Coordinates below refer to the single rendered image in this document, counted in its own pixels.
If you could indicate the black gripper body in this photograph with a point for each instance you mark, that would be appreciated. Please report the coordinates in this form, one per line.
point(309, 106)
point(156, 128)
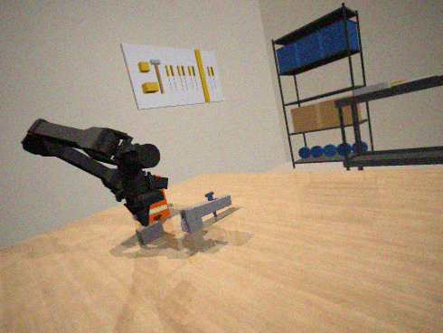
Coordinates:
point(136, 191)

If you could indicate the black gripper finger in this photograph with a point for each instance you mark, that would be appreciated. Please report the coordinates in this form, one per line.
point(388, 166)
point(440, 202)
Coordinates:
point(142, 214)
point(129, 208)

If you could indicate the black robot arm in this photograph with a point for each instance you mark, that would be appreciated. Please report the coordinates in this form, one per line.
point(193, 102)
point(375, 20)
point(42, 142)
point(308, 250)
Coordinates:
point(52, 140)

